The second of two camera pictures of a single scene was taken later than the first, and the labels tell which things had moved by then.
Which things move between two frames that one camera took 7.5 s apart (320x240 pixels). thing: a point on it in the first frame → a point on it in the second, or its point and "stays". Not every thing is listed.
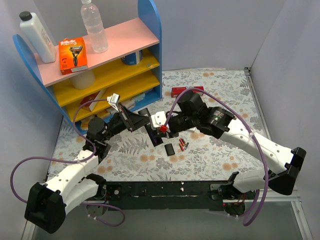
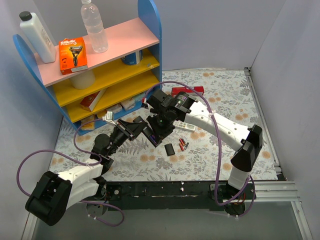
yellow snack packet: (84, 123) stays
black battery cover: (169, 149) stays
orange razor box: (72, 55) stays
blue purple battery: (153, 138) stays
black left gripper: (128, 119) → (126, 129)
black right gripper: (157, 137) → (160, 131)
